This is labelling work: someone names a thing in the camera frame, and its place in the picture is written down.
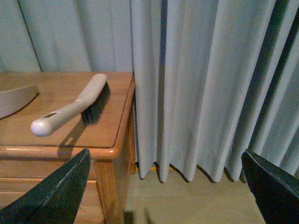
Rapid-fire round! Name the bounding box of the wooden nightstand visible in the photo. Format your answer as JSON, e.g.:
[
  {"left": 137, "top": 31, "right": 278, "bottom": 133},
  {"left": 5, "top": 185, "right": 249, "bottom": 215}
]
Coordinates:
[{"left": 0, "top": 72, "right": 135, "bottom": 224}]

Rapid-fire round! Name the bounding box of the light grey curtain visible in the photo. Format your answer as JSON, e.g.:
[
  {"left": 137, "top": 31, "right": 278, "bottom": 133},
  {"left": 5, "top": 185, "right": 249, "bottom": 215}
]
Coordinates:
[{"left": 0, "top": 0, "right": 299, "bottom": 182}]

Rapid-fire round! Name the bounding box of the beige plastic dustpan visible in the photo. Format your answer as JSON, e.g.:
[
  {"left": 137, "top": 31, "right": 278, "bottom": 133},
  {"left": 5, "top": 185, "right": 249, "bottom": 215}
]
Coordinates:
[{"left": 0, "top": 85, "right": 40, "bottom": 119}]

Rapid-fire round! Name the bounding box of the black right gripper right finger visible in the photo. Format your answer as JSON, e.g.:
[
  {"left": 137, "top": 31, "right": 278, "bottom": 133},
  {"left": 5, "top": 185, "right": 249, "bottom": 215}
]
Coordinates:
[{"left": 242, "top": 149, "right": 299, "bottom": 224}]

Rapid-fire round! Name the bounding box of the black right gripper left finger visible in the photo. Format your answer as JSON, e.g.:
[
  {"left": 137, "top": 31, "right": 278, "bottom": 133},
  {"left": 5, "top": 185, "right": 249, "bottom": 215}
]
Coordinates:
[{"left": 0, "top": 149, "right": 91, "bottom": 224}]

